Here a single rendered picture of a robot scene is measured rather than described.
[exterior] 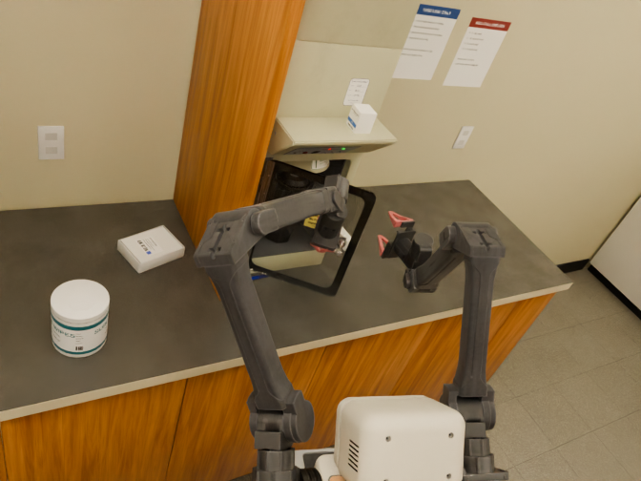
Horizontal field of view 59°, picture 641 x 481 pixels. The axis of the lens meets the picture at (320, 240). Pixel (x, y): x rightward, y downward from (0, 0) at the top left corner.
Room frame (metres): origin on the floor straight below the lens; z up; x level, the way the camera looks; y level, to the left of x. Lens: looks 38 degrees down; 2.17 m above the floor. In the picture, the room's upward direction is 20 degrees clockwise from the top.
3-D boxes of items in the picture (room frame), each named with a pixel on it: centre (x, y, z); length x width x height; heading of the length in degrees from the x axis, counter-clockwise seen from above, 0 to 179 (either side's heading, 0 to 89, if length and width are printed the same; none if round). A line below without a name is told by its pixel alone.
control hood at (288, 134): (1.34, 0.06, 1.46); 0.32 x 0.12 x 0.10; 130
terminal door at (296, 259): (1.28, 0.05, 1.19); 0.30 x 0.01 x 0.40; 93
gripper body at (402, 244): (1.37, -0.24, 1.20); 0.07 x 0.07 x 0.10; 40
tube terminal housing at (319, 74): (1.48, 0.17, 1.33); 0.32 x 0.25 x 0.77; 130
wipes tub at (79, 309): (0.87, 0.49, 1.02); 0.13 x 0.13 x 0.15
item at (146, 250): (1.25, 0.48, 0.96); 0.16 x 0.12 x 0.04; 148
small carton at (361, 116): (1.38, 0.01, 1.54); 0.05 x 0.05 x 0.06; 36
